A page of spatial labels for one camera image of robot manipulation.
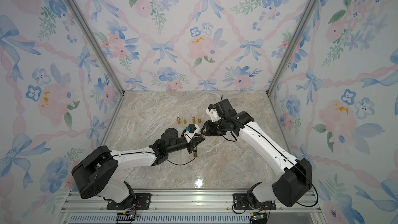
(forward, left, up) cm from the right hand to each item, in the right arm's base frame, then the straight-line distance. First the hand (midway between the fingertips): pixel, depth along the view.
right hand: (204, 133), depth 77 cm
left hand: (0, -1, -2) cm, 2 cm away
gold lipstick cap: (+19, +13, -17) cm, 29 cm away
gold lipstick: (+18, +17, -15) cm, 29 cm away
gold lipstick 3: (-1, +1, 0) cm, 2 cm away
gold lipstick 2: (+19, +7, -15) cm, 25 cm away
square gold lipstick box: (-4, +5, -12) cm, 14 cm away
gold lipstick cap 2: (+20, +3, -17) cm, 27 cm away
